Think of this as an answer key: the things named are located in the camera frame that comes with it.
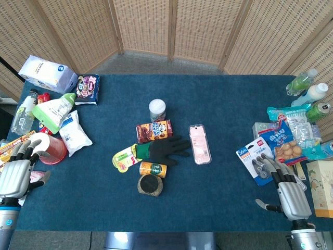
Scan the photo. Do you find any white lidded plastic jar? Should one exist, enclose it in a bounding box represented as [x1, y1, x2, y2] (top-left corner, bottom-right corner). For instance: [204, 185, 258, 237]
[148, 98, 167, 123]

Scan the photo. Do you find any clear plastic drink bottle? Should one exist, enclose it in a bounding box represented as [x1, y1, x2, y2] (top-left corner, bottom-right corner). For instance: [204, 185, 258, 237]
[11, 88, 39, 136]

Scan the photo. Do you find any brown panda biscuit box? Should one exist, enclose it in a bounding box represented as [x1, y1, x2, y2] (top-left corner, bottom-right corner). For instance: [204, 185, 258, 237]
[136, 119, 174, 144]

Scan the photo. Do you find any cream illustrated carton box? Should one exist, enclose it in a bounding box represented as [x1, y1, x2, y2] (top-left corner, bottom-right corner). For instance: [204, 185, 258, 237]
[306, 159, 333, 218]

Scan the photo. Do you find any blue biscuit snack bag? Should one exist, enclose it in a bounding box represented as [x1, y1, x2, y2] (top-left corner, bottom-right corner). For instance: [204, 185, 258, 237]
[258, 120, 308, 167]

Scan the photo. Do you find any red and yellow snack box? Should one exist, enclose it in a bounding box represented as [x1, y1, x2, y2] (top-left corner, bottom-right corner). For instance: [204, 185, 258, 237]
[0, 130, 36, 172]

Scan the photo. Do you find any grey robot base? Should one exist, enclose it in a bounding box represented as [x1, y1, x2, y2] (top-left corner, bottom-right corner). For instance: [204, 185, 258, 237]
[104, 231, 217, 250]

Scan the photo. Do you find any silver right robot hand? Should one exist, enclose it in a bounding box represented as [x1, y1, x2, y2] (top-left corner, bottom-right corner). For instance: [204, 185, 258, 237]
[255, 153, 313, 222]

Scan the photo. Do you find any pink blister card package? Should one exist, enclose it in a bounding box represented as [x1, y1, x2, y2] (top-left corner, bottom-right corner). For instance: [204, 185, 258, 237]
[188, 123, 212, 166]

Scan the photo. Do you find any pale green tissue pack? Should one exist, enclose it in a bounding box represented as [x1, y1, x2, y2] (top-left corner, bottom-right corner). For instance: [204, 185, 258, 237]
[252, 121, 280, 140]

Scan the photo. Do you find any green and white refill pouch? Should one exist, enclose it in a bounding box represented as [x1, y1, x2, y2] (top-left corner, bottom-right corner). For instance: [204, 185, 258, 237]
[31, 92, 76, 135]

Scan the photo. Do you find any woven bamboo folding screen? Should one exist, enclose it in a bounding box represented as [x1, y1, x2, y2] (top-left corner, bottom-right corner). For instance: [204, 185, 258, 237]
[0, 0, 333, 143]

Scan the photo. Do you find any black and green work glove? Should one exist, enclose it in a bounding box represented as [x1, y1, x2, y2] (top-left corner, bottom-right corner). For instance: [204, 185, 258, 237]
[134, 135, 192, 167]

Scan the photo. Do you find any pink and white small packet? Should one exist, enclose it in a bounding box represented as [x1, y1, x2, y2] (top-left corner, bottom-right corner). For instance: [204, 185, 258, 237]
[29, 170, 48, 183]

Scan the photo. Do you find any yellow and green drink can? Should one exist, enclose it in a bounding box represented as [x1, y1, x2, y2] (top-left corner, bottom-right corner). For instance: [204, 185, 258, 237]
[139, 161, 168, 179]

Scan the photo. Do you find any dark purple snack bag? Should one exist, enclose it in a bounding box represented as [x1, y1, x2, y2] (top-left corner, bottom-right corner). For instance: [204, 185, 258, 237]
[74, 74, 101, 106]

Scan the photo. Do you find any red plastic cup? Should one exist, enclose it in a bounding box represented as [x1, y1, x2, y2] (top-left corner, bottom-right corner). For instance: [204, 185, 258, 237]
[30, 132, 68, 166]

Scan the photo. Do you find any blue hook package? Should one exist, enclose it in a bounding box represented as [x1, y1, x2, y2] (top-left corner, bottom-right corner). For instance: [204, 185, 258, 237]
[235, 138, 275, 186]

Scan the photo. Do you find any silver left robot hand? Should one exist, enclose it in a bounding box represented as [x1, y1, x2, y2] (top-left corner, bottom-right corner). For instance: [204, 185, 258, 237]
[0, 139, 52, 201]

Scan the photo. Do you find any white and blue pouch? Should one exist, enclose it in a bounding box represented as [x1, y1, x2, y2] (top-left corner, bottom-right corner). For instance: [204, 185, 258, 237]
[59, 109, 93, 158]

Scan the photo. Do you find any red snack packet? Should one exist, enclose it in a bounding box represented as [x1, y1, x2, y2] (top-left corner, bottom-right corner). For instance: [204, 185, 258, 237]
[36, 92, 52, 105]

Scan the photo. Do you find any white milk bottle blue label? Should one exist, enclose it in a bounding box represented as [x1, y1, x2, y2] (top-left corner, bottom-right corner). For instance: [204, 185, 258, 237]
[291, 83, 329, 107]

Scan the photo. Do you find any green juice bottle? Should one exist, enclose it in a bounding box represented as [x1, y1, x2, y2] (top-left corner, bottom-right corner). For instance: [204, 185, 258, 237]
[286, 68, 318, 96]

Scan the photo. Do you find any green yellow packet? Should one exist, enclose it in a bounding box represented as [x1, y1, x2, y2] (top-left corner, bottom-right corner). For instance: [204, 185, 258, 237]
[112, 143, 143, 173]

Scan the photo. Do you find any blue table cloth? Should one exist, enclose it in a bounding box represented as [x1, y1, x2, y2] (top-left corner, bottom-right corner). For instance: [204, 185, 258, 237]
[6, 74, 333, 233]

